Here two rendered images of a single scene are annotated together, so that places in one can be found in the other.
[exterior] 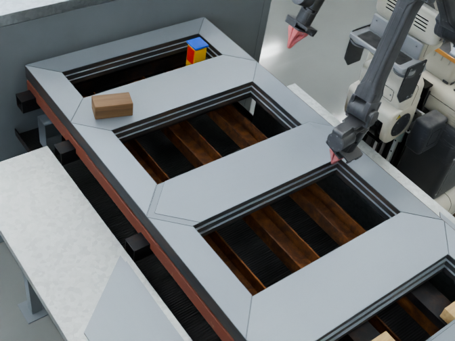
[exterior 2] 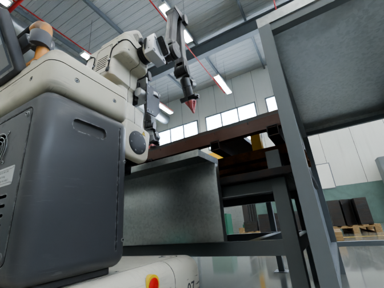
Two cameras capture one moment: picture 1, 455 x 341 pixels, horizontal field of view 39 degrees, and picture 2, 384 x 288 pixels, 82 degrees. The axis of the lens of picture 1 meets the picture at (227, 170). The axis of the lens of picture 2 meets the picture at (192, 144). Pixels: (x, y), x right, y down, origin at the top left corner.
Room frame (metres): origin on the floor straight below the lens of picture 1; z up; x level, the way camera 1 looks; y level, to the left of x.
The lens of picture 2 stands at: (3.00, -0.48, 0.37)
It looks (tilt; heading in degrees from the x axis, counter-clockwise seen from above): 20 degrees up; 164
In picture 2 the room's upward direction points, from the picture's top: 5 degrees counter-clockwise
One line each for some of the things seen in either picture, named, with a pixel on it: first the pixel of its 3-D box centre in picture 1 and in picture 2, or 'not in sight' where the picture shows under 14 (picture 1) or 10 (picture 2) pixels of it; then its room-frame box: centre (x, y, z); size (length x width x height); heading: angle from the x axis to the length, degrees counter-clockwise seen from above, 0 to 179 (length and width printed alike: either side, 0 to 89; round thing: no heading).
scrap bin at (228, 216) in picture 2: not in sight; (220, 227); (-2.08, 1.52, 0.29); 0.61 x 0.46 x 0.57; 146
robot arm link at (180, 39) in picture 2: not in sight; (180, 45); (1.98, -0.20, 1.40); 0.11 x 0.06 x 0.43; 46
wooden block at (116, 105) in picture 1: (112, 105); not in sight; (1.54, 0.39, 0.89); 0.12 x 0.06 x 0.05; 116
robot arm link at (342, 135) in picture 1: (351, 126); (152, 132); (1.43, -0.32, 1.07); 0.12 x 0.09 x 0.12; 139
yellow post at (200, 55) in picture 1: (194, 67); (256, 142); (1.98, 0.19, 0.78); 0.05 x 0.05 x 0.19; 44
